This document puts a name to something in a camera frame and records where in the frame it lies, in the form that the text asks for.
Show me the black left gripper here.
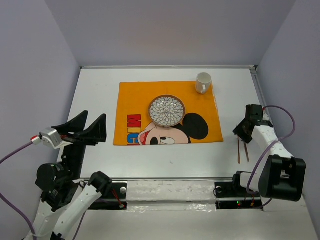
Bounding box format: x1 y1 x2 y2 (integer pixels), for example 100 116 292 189
53 108 109 179

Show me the copper knife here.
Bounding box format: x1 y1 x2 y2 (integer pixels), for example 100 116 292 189
243 142 250 163

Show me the copper fork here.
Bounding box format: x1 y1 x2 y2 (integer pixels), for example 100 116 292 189
237 137 241 165

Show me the orange cartoon mouse placemat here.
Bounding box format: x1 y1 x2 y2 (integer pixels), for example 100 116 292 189
113 81 224 146

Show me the white mug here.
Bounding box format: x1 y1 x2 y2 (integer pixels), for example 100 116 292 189
195 72 212 95

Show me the floral patterned plate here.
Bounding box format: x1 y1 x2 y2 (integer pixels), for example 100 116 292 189
148 94 186 128

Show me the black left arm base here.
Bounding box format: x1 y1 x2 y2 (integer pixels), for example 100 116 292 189
88 181 128 211

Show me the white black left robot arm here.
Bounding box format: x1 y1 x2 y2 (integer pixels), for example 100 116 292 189
26 110 112 240

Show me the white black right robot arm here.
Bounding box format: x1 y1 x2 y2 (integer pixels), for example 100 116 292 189
80 103 306 202

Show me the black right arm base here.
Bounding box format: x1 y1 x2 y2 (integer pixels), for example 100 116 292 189
213 181 263 210

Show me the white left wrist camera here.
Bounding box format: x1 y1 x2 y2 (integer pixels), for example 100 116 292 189
30 128 72 150

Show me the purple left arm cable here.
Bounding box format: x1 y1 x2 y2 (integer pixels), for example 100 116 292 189
0 141 87 240

